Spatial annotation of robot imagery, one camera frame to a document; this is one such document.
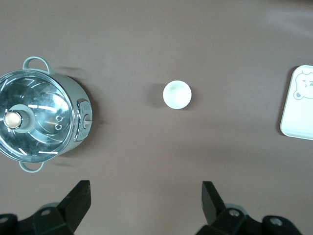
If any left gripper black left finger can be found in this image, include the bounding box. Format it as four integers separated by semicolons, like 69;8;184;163
0;180;92;235

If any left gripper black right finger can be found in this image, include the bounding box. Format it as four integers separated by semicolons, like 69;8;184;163
198;181;303;235

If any white IKEA cup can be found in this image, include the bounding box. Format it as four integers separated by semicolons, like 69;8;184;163
162;80;192;110

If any cream bear print tray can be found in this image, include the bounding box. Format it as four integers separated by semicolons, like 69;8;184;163
279;64;313;141

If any glass pot lid with knob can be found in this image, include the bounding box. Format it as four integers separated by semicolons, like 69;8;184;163
0;69;75;164

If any sage green electric cooking pot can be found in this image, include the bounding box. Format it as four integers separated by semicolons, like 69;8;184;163
0;56;93;173

